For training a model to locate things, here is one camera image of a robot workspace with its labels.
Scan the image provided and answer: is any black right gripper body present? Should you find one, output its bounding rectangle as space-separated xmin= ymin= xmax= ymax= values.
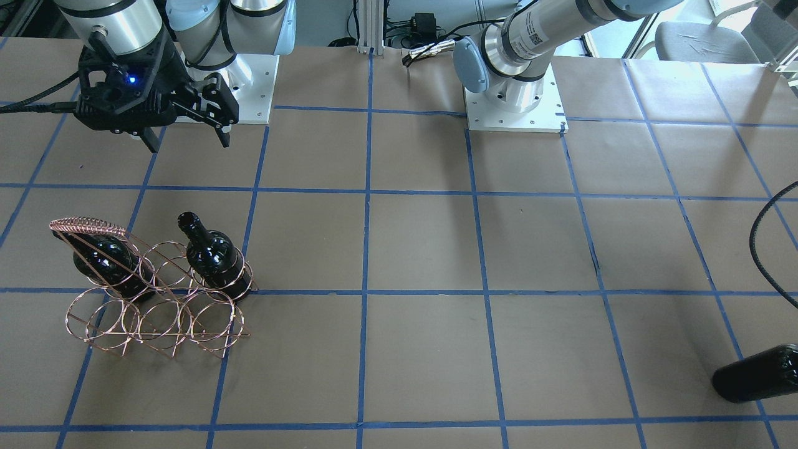
xmin=75 ymin=28 xmax=191 ymax=134

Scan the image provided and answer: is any dark wine bottle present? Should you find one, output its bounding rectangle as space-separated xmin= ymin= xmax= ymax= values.
xmin=711 ymin=344 xmax=797 ymax=403
xmin=177 ymin=212 xmax=251 ymax=301
xmin=66 ymin=234 xmax=155 ymax=301

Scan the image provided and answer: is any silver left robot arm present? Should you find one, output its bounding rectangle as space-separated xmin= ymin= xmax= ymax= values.
xmin=165 ymin=1 xmax=676 ymax=116

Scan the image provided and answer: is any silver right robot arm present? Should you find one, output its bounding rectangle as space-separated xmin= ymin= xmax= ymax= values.
xmin=56 ymin=1 xmax=297 ymax=153

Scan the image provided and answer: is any dark wine bottle upright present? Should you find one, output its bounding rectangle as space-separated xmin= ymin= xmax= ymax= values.
xmin=177 ymin=212 xmax=251 ymax=301

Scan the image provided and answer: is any black power adapter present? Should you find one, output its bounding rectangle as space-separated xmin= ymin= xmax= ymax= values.
xmin=410 ymin=12 xmax=438 ymax=40

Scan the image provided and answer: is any grey office chair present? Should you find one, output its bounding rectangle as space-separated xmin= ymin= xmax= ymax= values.
xmin=630 ymin=1 xmax=796 ymax=73

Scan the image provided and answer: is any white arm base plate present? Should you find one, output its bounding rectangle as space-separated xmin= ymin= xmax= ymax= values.
xmin=156 ymin=51 xmax=280 ymax=124
xmin=463 ymin=66 xmax=569 ymax=133

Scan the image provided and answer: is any dark wine bottle under handle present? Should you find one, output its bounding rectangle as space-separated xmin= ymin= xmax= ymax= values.
xmin=66 ymin=234 xmax=155 ymax=301

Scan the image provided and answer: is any copper wire wine basket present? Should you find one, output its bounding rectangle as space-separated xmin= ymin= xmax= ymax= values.
xmin=49 ymin=212 xmax=256 ymax=359

